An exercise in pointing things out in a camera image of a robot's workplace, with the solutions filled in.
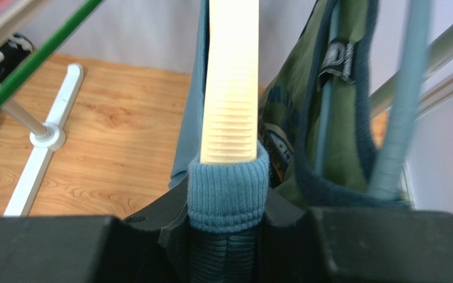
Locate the blue tank top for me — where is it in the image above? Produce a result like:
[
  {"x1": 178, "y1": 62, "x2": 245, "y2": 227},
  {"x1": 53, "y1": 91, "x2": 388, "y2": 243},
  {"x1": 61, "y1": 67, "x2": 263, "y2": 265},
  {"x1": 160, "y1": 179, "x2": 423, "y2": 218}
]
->
[{"x1": 169, "y1": 1, "x2": 269, "y2": 282}]

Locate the teal plastic hanger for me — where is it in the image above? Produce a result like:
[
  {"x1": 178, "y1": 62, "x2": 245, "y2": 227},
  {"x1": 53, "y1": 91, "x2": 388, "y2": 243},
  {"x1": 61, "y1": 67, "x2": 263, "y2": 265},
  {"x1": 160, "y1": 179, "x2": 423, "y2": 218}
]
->
[{"x1": 314, "y1": 0, "x2": 434, "y2": 200}]

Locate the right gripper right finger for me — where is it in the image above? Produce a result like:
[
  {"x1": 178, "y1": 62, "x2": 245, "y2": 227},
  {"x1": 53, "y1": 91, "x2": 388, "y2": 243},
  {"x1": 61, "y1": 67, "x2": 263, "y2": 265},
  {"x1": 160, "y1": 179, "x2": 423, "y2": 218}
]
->
[{"x1": 255, "y1": 188, "x2": 313, "y2": 282}]

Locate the green plastic hanger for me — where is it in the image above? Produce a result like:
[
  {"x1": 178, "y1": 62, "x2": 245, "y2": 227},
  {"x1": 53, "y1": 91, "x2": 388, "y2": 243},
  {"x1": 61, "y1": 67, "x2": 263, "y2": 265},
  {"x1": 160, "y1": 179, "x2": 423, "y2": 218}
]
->
[{"x1": 0, "y1": 0, "x2": 102, "y2": 108}]

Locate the wooden hanger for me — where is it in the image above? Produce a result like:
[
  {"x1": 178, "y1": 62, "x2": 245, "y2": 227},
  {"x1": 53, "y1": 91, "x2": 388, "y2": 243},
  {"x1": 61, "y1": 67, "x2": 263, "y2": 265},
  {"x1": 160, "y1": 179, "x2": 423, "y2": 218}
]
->
[
  {"x1": 200, "y1": 1, "x2": 260, "y2": 164},
  {"x1": 0, "y1": 0, "x2": 50, "y2": 46}
]

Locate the metal clothes rack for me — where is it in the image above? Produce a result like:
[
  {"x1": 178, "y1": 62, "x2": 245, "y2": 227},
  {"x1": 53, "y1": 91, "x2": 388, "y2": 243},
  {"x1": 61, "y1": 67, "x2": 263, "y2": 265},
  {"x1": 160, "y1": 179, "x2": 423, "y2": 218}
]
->
[{"x1": 0, "y1": 4, "x2": 453, "y2": 218}]

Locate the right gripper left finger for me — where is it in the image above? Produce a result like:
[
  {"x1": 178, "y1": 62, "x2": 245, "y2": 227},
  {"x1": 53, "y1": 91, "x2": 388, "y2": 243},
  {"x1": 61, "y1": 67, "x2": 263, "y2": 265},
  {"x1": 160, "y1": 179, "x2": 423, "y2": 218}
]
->
[{"x1": 124, "y1": 178, "x2": 191, "y2": 282}]

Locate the olive green tank top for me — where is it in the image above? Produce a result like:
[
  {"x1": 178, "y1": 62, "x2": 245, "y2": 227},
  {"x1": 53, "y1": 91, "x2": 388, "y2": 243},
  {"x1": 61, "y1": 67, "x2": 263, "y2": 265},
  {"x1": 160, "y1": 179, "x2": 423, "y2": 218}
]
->
[{"x1": 258, "y1": 1, "x2": 409, "y2": 210}]

